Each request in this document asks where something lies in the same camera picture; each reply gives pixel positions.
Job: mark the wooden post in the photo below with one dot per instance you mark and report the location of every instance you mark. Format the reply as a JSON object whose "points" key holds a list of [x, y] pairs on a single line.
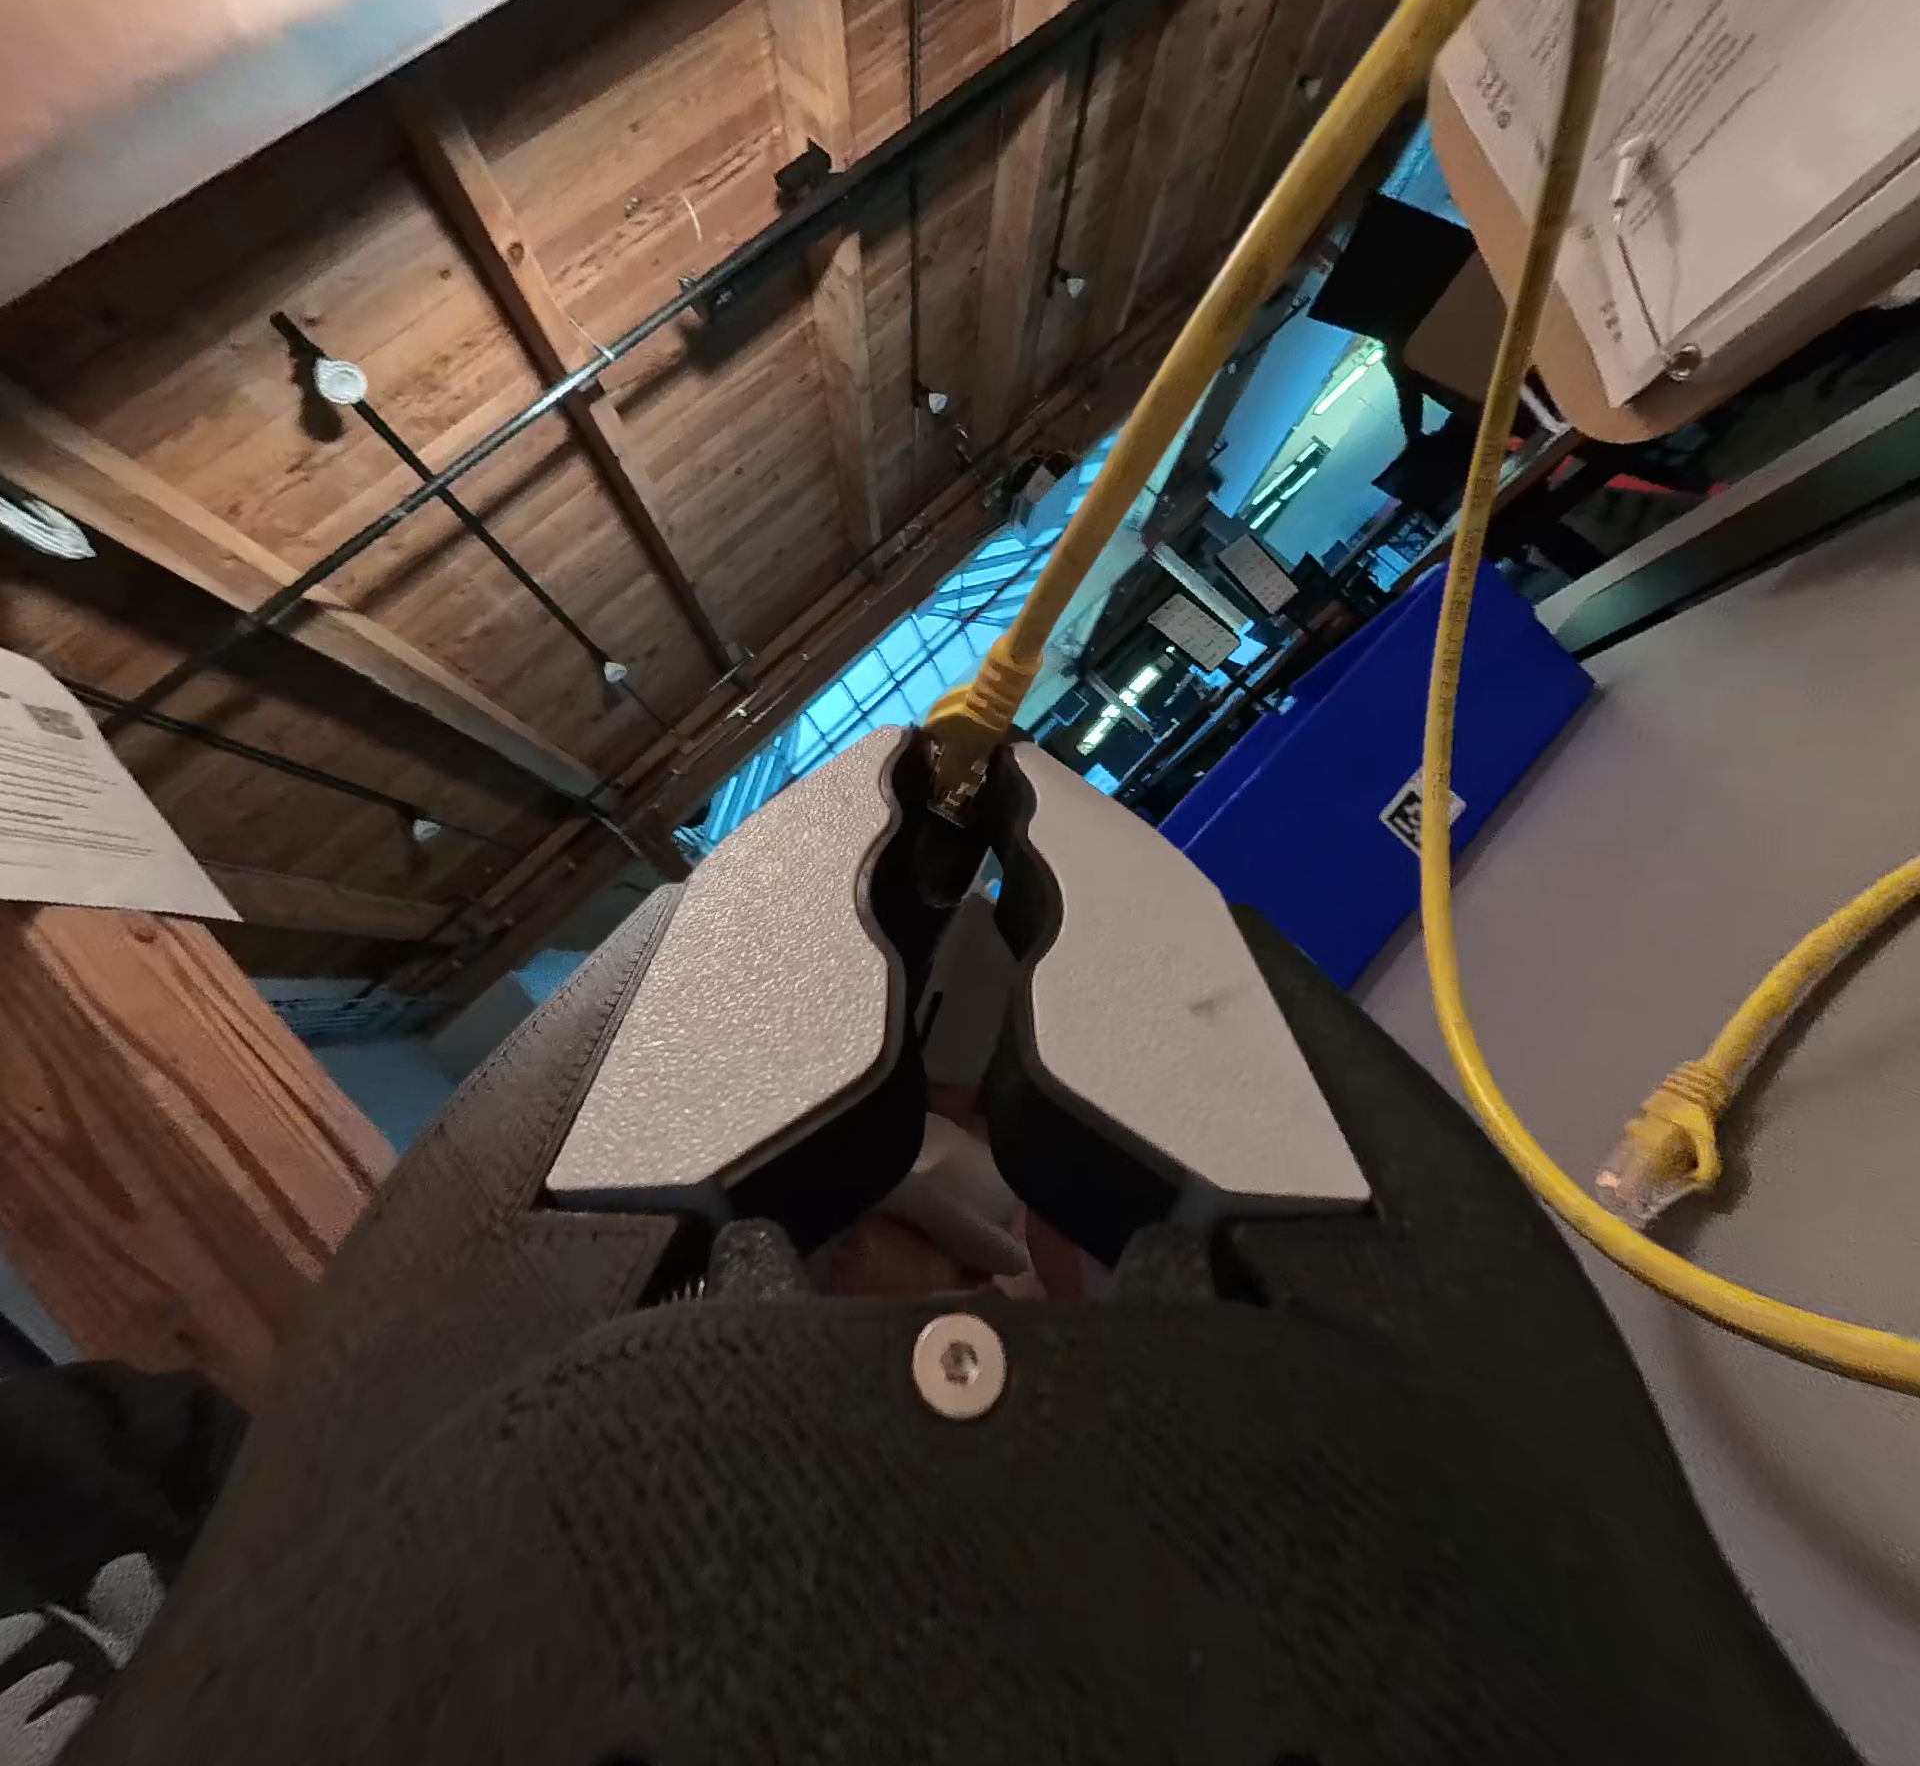
{"points": [[149, 1121]]}

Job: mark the person's dark printed clothing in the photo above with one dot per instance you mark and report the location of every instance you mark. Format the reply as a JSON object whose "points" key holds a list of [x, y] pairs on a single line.
{"points": [[89, 1497]]}

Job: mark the blue plastic bin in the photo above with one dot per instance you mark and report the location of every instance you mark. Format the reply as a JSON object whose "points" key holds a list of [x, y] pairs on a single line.
{"points": [[1320, 776]]}

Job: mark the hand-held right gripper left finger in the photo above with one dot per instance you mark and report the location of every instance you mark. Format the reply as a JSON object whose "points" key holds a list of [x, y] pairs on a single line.
{"points": [[750, 988]]}

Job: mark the paper notice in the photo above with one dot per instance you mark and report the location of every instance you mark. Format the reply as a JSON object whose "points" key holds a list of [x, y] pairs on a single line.
{"points": [[75, 791]]}

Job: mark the printed instruction sheet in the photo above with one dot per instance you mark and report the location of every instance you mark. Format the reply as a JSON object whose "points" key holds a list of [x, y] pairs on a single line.
{"points": [[1770, 73]]}

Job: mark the wooden instruction board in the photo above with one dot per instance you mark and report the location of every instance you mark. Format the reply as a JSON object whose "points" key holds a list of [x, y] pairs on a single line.
{"points": [[1515, 283]]}

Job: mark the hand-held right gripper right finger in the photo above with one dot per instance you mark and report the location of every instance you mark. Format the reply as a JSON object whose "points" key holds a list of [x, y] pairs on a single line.
{"points": [[1156, 1031]]}

